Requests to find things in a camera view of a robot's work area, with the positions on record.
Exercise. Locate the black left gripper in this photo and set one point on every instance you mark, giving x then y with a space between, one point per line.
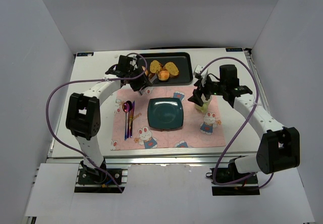
142 81

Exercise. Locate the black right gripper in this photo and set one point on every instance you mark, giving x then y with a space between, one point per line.
202 93

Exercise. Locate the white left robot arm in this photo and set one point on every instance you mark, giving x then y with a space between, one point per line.
83 115

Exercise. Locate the light green mug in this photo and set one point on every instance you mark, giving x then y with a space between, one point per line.
204 108

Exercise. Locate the bread slice right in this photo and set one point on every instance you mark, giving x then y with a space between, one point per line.
172 68

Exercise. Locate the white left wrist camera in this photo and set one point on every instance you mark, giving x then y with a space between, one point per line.
133 62

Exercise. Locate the iridescent spoon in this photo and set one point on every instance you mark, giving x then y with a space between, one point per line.
127 107

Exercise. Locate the dark teal square plate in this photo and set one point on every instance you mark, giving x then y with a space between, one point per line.
165 113

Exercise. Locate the iridescent knife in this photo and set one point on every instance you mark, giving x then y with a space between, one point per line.
130 120

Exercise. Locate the pink bunny placemat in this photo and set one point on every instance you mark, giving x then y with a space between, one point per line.
201 128

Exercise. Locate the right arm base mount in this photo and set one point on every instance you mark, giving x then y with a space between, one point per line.
235 184

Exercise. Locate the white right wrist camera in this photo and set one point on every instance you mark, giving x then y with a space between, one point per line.
200 72

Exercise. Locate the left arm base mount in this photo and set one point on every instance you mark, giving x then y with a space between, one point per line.
85 183

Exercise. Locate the bread slice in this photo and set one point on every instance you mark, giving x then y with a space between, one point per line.
172 68
155 67

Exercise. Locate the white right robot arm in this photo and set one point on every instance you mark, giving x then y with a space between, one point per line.
279 147

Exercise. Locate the bread slice left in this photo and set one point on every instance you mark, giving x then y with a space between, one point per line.
155 67

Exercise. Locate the black baking tray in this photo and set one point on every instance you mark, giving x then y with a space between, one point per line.
178 64

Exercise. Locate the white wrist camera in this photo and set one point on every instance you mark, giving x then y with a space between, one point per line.
200 72
133 62

